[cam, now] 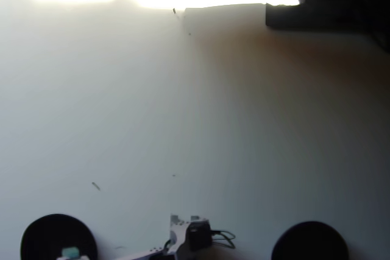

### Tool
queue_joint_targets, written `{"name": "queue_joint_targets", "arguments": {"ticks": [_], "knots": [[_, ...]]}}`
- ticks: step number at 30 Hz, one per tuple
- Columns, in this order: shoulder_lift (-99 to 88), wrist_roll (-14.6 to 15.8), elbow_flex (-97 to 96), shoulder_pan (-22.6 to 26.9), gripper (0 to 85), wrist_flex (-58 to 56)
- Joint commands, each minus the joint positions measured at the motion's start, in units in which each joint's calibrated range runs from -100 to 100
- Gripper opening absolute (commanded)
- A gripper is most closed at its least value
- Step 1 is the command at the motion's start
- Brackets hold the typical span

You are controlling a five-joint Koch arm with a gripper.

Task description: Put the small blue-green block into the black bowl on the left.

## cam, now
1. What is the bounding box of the black rectangular box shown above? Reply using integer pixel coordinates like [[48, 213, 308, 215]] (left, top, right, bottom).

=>
[[265, 1, 390, 31]]

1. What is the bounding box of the black round bowl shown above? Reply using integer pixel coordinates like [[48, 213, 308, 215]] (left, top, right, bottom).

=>
[[20, 213, 99, 260], [271, 220, 350, 260]]

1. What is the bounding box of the black base power cable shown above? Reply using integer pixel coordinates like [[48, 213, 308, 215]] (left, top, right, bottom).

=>
[[210, 228, 236, 250]]

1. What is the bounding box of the black servo cable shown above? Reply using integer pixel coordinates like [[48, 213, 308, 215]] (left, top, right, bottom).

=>
[[163, 237, 174, 256]]

